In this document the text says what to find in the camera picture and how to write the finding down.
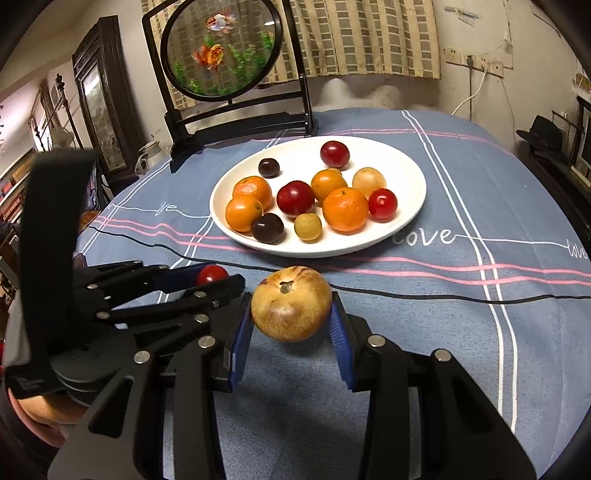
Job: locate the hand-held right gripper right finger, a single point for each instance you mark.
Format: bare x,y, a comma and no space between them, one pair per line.
340,344

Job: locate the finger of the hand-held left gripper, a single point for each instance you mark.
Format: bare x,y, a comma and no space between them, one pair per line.
180,277
221,290

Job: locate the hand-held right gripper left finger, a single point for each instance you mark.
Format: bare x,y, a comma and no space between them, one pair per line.
240,344

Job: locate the yellow striped apple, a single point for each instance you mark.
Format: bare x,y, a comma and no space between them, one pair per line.
291,304

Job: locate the white round plate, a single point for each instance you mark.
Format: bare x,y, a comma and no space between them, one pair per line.
406,184

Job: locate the bookshelf with books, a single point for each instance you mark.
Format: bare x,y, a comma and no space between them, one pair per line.
16,184

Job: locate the small yellow-green plum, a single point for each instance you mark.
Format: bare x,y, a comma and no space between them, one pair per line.
308,227

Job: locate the white teapot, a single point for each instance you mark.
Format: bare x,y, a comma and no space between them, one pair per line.
150,156

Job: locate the blue plaid cloth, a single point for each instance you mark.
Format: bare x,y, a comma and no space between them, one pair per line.
461,350

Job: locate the dark wooden framed mirror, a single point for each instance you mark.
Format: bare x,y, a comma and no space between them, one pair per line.
99,106

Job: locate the small dark purple plum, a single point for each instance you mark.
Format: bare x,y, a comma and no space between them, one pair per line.
268,167

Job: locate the large orange tangerine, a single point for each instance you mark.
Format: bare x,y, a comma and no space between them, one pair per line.
345,210

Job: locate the round goldfish screen black stand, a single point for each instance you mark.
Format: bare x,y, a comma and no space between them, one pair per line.
221,50

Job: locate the white fluffy blanket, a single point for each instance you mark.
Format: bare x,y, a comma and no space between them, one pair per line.
383,97

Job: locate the dark wooden side table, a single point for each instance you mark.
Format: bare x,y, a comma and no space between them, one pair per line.
558,194

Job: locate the beige checkered curtain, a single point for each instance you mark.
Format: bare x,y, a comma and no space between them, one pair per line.
360,37

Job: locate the black hat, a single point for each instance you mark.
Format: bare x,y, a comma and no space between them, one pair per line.
545,134

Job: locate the white wall socket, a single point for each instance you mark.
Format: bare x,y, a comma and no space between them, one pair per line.
452,55
497,68
480,62

